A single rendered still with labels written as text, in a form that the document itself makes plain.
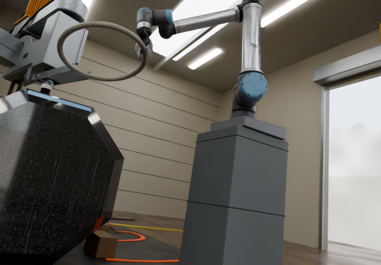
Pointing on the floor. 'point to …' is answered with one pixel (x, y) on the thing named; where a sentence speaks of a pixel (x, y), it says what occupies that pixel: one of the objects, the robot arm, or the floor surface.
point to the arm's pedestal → (236, 199)
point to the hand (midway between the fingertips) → (144, 56)
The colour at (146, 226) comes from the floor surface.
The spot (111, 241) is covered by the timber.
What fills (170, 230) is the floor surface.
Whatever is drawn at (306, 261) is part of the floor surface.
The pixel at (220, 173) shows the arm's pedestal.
